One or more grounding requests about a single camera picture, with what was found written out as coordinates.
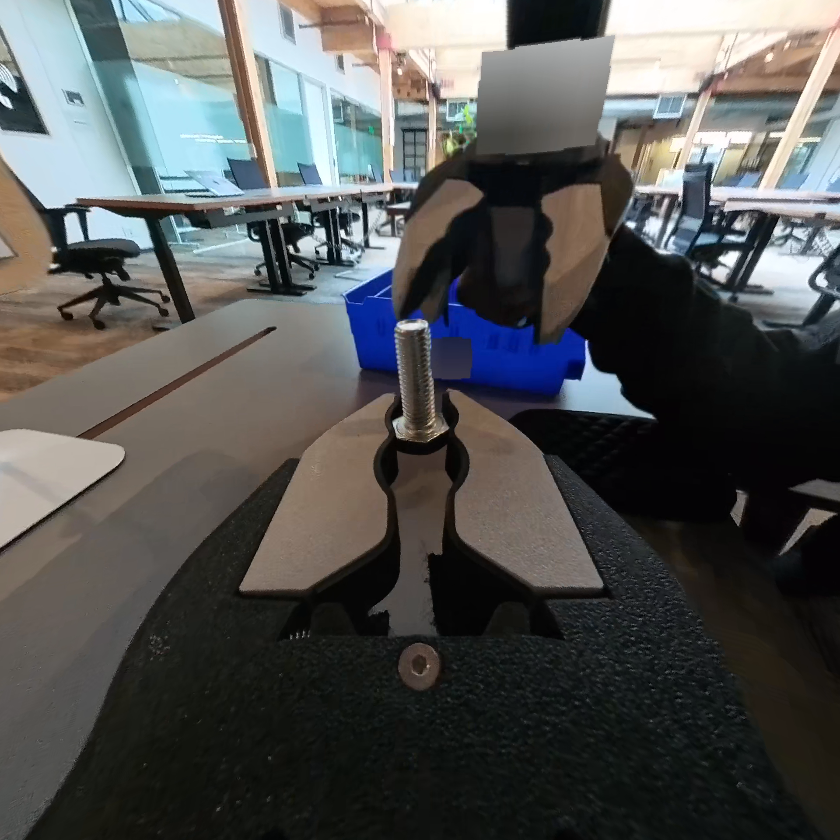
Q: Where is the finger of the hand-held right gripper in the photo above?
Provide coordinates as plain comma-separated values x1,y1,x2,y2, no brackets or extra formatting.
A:
535,185,614,347
392,178,490,324

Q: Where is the white document stand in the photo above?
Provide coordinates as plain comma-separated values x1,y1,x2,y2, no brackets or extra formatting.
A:
0,428,126,551

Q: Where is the wooden desk with black legs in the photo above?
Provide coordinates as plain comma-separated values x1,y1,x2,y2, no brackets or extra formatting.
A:
630,184,840,303

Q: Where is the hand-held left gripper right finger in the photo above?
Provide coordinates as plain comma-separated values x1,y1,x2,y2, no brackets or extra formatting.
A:
443,389,605,598

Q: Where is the blue plastic bin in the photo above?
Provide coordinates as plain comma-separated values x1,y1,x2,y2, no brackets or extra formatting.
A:
343,268,587,396

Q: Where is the dark blue office chair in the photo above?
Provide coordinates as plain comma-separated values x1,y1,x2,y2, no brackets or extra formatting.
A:
298,163,365,263
226,157,319,280

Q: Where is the black office chair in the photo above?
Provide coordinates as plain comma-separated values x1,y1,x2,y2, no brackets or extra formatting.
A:
663,163,716,263
38,205,173,330
761,249,840,329

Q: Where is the wooden backing board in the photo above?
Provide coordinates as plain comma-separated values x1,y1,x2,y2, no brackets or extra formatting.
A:
0,154,55,298

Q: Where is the silver hex bolt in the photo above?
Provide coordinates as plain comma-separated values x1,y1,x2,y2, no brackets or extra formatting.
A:
392,319,452,444

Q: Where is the dark framed wall picture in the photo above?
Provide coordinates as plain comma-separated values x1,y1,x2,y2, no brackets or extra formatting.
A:
0,26,48,137

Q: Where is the long wooden desk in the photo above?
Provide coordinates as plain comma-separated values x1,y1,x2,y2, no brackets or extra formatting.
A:
75,182,395,324

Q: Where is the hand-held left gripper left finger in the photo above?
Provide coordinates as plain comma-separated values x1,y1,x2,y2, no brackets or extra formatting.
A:
238,394,403,598

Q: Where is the silver laptop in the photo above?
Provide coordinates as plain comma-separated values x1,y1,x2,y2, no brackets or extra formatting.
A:
185,168,245,198

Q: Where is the green potted plant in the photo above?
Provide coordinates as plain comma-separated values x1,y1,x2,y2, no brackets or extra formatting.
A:
443,101,480,158

